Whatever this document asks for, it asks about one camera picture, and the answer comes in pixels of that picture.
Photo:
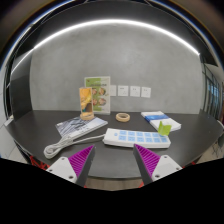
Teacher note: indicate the green poster stand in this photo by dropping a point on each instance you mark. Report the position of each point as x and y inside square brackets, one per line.
[100, 93]

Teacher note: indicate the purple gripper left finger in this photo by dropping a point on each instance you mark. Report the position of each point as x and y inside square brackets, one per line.
[75, 168]

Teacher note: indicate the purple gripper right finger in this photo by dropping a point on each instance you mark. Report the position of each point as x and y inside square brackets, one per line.
[152, 166]

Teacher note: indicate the grey magazine booklet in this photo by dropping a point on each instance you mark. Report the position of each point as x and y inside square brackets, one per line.
[76, 127]

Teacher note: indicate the white blue power strip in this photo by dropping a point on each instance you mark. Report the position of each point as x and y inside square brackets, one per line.
[128, 138]

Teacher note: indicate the white wall socket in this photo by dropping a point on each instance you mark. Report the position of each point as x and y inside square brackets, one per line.
[134, 91]
[145, 92]
[123, 90]

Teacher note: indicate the tape roll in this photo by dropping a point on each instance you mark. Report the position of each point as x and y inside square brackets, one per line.
[122, 117]

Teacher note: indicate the white blue box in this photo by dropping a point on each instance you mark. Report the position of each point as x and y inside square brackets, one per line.
[155, 118]

